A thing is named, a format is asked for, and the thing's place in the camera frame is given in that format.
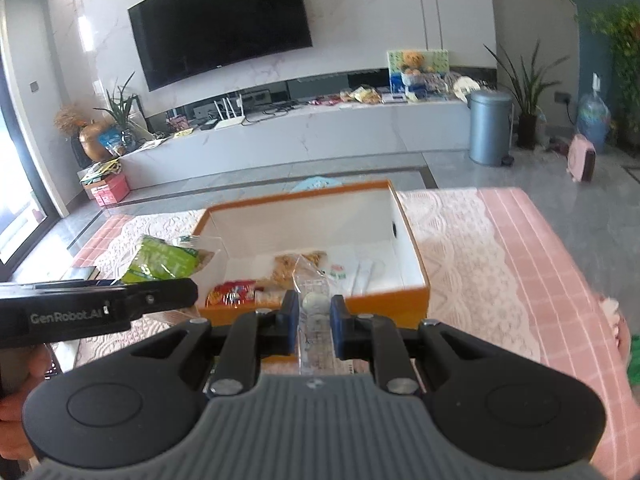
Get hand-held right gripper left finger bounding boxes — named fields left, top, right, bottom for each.
left=127, top=290, right=301, bottom=401

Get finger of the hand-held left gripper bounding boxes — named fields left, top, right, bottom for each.
left=125, top=278, right=200, bottom=321

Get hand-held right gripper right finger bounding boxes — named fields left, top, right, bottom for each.
left=330, top=294, right=501, bottom=401

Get orange cardboard box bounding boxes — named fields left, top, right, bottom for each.
left=192, top=180, right=432, bottom=363

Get clear packet with white candy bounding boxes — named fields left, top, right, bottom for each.
left=292, top=254, right=342, bottom=376

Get plain white snack packet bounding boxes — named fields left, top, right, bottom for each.
left=350, top=259, right=377, bottom=297

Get red yellow snack packet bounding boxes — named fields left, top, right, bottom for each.
left=206, top=281, right=259, bottom=310

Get person's left hand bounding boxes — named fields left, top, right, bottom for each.
left=0, top=344, right=66, bottom=461

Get pink storage box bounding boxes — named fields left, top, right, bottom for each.
left=92, top=174, right=131, bottom=207

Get white lace tablecloth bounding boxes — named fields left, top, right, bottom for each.
left=75, top=190, right=544, bottom=382

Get stack of papers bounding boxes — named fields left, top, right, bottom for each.
left=79, top=157, right=124, bottom=184

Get glass sliding door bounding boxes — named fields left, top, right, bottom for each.
left=0, top=0, right=62, bottom=267

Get gold vase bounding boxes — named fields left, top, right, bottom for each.
left=79, top=120, right=114, bottom=162

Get white router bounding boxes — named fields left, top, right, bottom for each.
left=213, top=94, right=249, bottom=131

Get green plant in glass vase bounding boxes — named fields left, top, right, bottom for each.
left=95, top=72, right=146, bottom=154

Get white marble television console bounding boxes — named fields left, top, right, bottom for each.
left=120, top=97, right=474, bottom=192

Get dried flowers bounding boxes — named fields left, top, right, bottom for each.
left=54, top=104, right=91, bottom=136

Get snack bags on console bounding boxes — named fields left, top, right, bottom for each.
left=340, top=85, right=381, bottom=106

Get grey pedal trash can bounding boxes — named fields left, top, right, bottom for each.
left=467, top=90, right=515, bottom=167

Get brown teddy bear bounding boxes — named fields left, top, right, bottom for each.
left=400, top=50, right=426, bottom=76

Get green picture board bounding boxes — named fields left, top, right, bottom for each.
left=387, top=49, right=449, bottom=87

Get long leaf potted plant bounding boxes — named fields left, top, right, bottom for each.
left=484, top=40, right=571, bottom=150

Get pink space heater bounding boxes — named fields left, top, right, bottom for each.
left=567, top=134, right=597, bottom=184

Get blue water jug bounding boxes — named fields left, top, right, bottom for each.
left=576, top=74, right=612, bottom=154

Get trailing green plant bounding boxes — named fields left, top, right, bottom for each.
left=582, top=2, right=640, bottom=151

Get black wall television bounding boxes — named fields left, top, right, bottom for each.
left=128, top=0, right=314, bottom=93

